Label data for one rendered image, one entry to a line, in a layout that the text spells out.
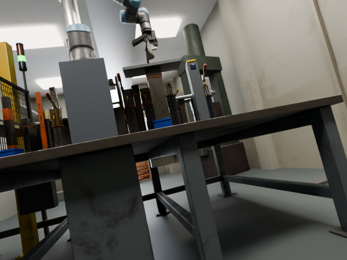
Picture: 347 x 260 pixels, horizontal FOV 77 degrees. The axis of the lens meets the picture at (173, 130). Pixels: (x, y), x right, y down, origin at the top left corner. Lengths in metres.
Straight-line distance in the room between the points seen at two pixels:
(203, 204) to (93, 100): 0.67
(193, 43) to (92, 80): 3.62
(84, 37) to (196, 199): 0.94
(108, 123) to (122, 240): 0.50
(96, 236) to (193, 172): 0.46
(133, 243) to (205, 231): 0.30
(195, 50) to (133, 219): 3.87
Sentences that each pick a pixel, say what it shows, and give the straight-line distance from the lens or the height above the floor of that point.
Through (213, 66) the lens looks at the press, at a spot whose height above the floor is 2.10.
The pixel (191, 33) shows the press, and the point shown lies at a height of 2.80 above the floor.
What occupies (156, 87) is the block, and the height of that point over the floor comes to 1.02.
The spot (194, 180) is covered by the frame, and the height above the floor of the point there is 0.45.
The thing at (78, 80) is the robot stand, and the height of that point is 1.00.
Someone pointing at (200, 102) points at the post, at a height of 0.86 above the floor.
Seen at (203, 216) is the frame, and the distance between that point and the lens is 0.99.
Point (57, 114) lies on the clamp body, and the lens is 1.65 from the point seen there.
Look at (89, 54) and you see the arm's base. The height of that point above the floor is 1.14.
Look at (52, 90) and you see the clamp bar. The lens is 1.74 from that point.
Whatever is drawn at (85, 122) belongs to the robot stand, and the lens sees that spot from 1.04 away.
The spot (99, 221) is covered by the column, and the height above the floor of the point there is 0.38.
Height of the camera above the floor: 0.58
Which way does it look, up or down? 6 degrees up
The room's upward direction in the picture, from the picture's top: 12 degrees counter-clockwise
